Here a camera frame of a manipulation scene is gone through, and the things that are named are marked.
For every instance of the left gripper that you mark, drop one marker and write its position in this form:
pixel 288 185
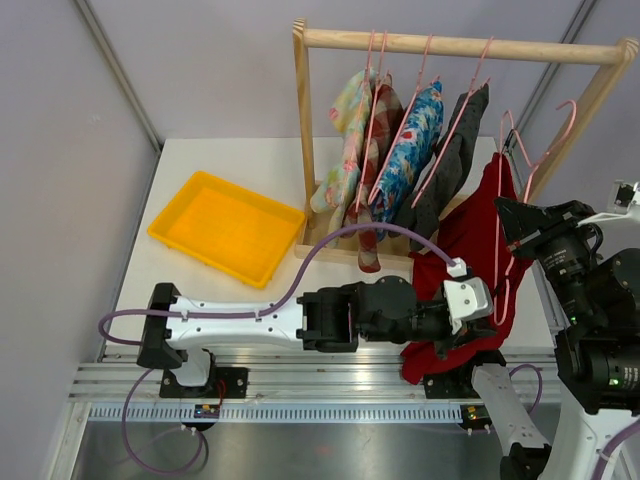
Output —
pixel 465 334

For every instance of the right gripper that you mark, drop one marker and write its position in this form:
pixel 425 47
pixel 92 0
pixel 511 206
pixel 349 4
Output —
pixel 558 219

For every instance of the red skirt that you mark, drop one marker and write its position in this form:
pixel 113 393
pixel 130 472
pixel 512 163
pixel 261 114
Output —
pixel 470 232

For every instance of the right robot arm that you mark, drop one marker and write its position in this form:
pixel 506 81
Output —
pixel 597 355

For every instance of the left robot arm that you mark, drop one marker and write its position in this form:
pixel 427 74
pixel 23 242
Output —
pixel 178 331

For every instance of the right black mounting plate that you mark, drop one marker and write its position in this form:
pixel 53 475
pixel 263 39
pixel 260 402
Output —
pixel 453 384

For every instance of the black mounting plate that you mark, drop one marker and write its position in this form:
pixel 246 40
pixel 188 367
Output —
pixel 229 382
pixel 453 384

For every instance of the dark grey dotted garment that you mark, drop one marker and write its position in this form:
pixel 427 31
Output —
pixel 452 172

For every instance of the blue floral garment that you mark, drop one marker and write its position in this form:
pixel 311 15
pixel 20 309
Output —
pixel 385 214

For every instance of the wooden clothes rack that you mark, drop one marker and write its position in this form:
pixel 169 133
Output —
pixel 613 62

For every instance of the red plaid garment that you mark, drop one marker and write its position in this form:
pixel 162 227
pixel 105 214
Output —
pixel 387 116

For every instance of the pastel floral garment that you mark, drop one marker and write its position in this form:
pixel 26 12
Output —
pixel 349 115

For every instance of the yellow plastic tray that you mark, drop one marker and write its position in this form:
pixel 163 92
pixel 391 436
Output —
pixel 237 231

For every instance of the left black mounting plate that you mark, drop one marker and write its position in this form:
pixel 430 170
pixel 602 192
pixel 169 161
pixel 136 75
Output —
pixel 229 382

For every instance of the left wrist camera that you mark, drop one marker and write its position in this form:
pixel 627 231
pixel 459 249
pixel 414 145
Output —
pixel 467 296

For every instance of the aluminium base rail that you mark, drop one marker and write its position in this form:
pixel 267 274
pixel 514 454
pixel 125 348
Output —
pixel 283 387

